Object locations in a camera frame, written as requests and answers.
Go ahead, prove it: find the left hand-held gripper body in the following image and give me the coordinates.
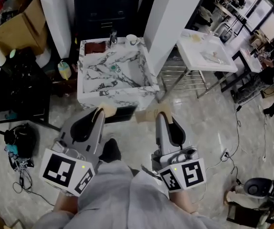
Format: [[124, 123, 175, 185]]
[[39, 107, 106, 198]]

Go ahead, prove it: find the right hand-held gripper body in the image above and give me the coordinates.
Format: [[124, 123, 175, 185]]
[[151, 113, 207, 193]]

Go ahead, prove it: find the white marble sink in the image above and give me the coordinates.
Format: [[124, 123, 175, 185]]
[[76, 37, 160, 111]]

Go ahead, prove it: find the white cup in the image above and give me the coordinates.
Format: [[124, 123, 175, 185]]
[[125, 34, 141, 48]]

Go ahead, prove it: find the person's left forearm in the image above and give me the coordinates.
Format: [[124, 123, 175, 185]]
[[53, 191, 80, 215]]

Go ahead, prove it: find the person's right forearm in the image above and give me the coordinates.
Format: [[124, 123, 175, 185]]
[[169, 188, 200, 216]]

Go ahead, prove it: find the black cabinet under sink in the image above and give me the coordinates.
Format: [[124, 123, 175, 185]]
[[104, 105, 138, 124]]

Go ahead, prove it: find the metal rack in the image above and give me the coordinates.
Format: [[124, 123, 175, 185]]
[[159, 65, 210, 104]]

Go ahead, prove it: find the white power strip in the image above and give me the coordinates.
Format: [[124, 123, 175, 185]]
[[220, 148, 231, 162]]

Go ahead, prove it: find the person's black shoe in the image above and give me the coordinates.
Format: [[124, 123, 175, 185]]
[[99, 138, 122, 163]]

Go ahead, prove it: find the black bag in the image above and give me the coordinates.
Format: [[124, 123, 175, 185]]
[[4, 123, 37, 159]]

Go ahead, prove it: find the yellow green spray bottle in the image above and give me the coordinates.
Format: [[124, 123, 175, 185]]
[[57, 60, 72, 81]]

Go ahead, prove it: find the grey round device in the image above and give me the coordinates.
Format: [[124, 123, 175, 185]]
[[242, 177, 274, 198]]

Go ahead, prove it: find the person's grey clothing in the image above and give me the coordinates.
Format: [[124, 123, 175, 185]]
[[31, 160, 226, 229]]

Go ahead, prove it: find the white basin table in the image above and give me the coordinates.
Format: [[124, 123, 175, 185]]
[[176, 28, 238, 74]]

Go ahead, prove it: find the chrome faucet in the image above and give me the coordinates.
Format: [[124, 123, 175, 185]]
[[109, 30, 119, 49]]

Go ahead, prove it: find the black table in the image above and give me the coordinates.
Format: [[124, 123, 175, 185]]
[[0, 47, 61, 138]]

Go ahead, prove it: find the dark cabinet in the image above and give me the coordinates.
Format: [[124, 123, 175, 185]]
[[73, 0, 148, 41]]

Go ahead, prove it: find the brown cardboard box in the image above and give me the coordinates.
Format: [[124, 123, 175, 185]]
[[0, 0, 48, 56]]

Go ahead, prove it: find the black power cable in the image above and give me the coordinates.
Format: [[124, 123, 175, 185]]
[[208, 105, 244, 186]]

